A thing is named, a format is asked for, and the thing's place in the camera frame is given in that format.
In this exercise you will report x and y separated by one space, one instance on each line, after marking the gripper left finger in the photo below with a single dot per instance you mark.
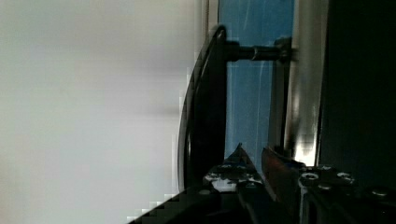
235 170

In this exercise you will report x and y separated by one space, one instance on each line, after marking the black and steel toaster oven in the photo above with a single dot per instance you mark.
312 79

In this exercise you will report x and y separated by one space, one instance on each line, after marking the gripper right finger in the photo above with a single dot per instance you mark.
281 174

